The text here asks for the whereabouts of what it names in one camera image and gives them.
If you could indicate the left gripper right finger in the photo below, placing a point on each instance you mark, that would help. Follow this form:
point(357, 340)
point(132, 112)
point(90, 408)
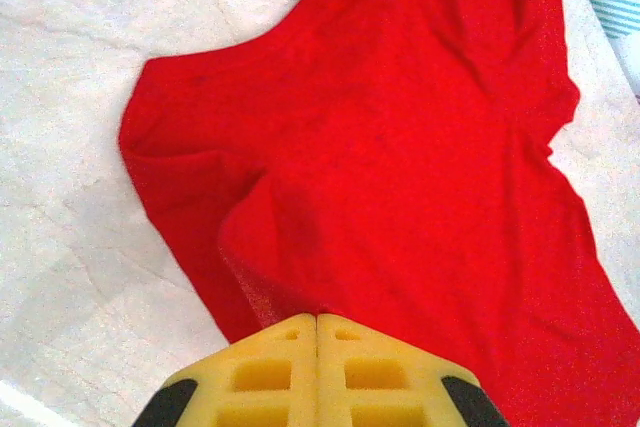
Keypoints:
point(360, 382)

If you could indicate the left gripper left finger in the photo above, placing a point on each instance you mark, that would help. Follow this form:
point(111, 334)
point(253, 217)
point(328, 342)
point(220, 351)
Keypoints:
point(280, 382)

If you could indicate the red t-shirt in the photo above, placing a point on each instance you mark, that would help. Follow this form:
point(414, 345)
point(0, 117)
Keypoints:
point(375, 147)

